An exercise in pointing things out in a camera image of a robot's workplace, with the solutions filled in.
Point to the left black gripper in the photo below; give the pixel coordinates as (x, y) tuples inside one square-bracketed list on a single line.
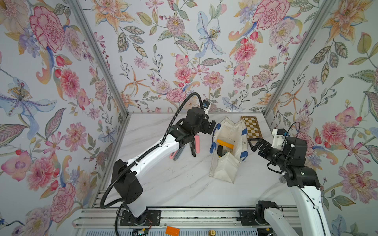
[(205, 128)]

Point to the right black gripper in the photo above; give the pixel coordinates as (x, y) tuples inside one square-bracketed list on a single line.
[(262, 145)]

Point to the black art knife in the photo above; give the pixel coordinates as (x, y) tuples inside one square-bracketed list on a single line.
[(193, 147)]

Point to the yellow slim art knife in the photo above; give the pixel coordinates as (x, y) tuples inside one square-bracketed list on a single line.
[(225, 144)]

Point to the black yellow utility knife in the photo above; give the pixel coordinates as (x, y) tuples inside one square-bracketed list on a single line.
[(220, 151)]

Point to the grey art knife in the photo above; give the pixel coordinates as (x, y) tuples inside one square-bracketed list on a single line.
[(178, 153)]

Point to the white Doraemon canvas pouch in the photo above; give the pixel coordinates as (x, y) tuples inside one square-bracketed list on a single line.
[(225, 168)]

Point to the light pink art knife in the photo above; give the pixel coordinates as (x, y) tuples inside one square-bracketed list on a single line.
[(197, 144)]

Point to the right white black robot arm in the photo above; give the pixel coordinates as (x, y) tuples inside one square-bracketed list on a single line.
[(305, 187)]

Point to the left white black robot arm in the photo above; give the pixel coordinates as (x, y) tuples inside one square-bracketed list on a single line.
[(127, 175)]

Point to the wooden chessboard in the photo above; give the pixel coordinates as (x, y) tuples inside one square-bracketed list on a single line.
[(253, 128)]

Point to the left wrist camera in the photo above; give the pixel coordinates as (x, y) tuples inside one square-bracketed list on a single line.
[(206, 106)]

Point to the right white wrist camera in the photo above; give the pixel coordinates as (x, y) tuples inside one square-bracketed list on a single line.
[(279, 136)]

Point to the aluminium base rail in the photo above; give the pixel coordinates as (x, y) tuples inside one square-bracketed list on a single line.
[(161, 217)]

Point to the orange tag on rail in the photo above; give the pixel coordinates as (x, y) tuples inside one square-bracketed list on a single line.
[(172, 231)]

